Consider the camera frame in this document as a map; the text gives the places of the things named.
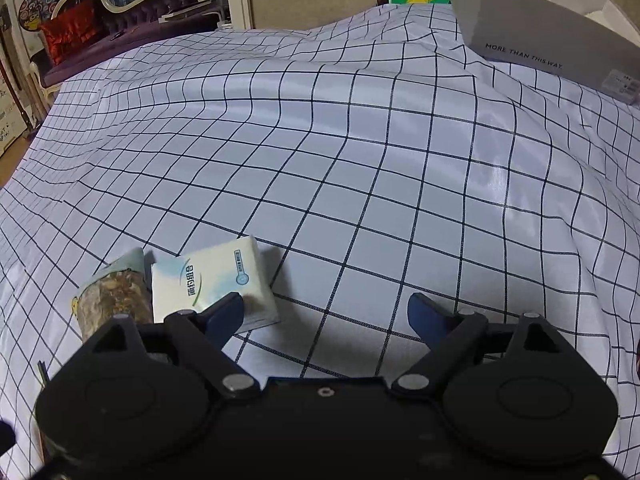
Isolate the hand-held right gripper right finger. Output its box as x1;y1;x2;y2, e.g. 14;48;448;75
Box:
391;293;566;401

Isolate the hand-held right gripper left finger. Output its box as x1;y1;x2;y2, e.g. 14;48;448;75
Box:
90;291;261;401

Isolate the white and blue tissue pack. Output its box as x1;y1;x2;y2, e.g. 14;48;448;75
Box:
151;235;281;331

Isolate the grey cardboard box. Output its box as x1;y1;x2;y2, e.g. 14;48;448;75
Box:
450;0;640;106

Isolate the mottled brown soft roll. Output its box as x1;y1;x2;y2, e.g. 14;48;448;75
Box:
75;270;153;343

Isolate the light blue printed sock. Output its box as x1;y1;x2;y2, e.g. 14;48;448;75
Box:
71;247;146;316

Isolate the white checked bedsheet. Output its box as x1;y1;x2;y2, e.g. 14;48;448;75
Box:
0;2;640;461

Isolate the white box with drawings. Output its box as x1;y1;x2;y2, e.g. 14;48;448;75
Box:
0;50;31;156

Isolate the purple chaise sofa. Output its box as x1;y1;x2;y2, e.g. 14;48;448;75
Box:
27;0;226;106

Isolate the red satin cushion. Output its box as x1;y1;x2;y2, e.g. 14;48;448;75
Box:
40;0;98;66

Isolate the round printed hand fan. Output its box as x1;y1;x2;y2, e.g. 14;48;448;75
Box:
17;0;61;31

